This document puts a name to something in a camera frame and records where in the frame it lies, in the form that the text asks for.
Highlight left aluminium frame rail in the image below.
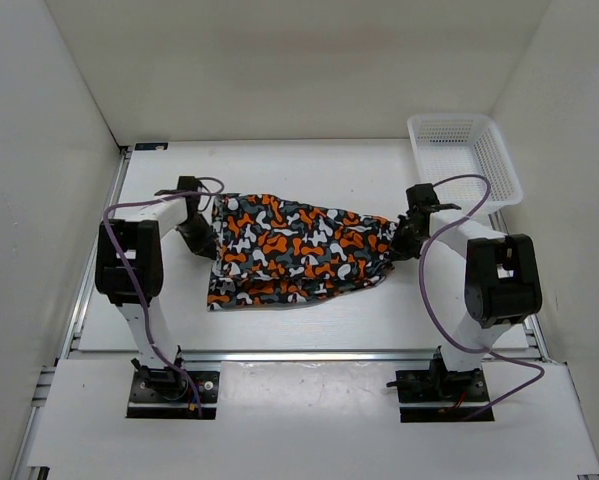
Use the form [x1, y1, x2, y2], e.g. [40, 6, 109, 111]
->
[53, 144, 133, 361]

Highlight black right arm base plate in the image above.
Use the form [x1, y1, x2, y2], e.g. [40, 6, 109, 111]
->
[386, 369, 495, 424]

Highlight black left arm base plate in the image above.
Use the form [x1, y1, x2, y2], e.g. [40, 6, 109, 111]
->
[126, 363, 220, 420]

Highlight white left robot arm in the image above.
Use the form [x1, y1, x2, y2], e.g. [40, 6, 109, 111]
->
[95, 176, 224, 400]

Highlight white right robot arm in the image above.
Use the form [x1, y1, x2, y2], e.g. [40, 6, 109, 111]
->
[390, 183, 543, 400]

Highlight small blue label sticker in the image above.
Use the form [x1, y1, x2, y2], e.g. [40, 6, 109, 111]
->
[134, 142, 169, 151]

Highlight orange camouflage shorts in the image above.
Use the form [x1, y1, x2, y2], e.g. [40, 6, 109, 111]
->
[207, 193, 397, 311]

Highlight aluminium frame rail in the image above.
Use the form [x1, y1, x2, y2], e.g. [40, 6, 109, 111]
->
[496, 209, 550, 361]
[53, 144, 133, 361]

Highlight white perforated plastic basket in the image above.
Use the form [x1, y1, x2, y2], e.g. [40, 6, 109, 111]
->
[407, 113, 523, 215]

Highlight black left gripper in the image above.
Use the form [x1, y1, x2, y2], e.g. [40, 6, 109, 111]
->
[175, 213, 219, 259]

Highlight front aluminium rail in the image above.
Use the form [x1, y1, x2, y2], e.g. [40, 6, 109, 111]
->
[178, 349, 548, 365]

